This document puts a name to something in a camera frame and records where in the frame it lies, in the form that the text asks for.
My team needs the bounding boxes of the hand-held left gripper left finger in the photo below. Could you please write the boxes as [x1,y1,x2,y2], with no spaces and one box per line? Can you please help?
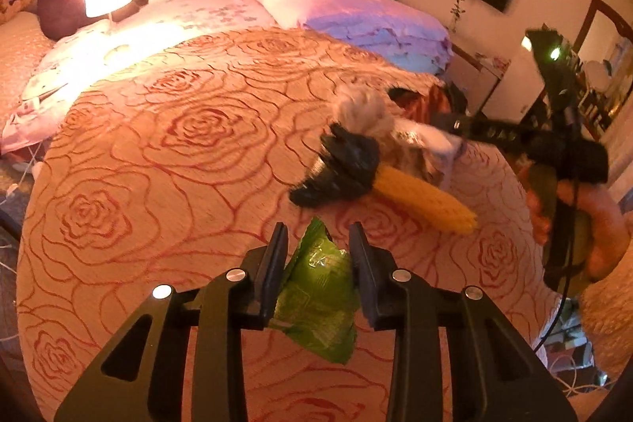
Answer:
[53,221,290,422]

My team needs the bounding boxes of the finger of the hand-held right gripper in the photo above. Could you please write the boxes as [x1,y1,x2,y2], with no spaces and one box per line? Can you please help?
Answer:
[430,110,525,152]

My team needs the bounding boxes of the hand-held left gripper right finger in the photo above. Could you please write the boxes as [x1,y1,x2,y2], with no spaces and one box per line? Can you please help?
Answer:
[347,221,579,422]

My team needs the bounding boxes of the green snack packet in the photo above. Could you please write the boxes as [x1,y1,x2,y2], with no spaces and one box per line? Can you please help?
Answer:
[267,217,361,364]

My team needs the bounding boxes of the person's right forearm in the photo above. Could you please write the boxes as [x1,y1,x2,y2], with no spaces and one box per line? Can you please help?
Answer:
[576,264,633,383]

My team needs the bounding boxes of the person's right hand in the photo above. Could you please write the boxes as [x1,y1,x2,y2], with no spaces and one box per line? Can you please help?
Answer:
[525,180,633,283]

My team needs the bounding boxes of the brown crumpled wrapper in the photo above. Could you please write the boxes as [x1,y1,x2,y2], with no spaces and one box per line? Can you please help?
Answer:
[388,83,453,126]

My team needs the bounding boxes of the white cabinet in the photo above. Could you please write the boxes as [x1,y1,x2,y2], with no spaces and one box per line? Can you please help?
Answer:
[482,40,551,122]

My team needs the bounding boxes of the round white makeup mirror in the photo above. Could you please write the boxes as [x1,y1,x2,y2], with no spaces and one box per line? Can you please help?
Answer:
[586,60,615,93]

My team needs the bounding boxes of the yellow corn toy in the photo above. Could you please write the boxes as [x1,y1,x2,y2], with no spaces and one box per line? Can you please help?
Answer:
[371,165,479,235]

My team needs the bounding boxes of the black crumpled bag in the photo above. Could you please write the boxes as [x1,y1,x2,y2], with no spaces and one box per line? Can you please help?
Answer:
[289,123,381,208]

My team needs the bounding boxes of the dressing table with mirror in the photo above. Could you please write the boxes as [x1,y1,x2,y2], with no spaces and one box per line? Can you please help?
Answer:
[574,0,633,141]

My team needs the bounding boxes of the orange rose pattern blanket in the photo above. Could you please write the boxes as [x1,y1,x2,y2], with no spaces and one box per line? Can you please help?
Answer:
[17,26,569,422]

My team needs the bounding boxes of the rose in glass vase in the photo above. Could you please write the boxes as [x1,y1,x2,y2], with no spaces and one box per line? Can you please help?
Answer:
[447,0,468,33]

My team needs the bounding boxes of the folded pink quilt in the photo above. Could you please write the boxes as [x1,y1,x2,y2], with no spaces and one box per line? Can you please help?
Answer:
[225,0,453,74]

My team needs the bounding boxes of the pink floral bedsheet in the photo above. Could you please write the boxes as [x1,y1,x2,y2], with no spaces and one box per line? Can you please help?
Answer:
[0,0,278,153]

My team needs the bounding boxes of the dark plush toy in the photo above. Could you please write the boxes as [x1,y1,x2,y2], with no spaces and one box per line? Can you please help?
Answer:
[37,0,149,42]

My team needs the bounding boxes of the white floor cable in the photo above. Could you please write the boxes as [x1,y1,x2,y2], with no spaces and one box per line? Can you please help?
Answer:
[0,145,46,208]

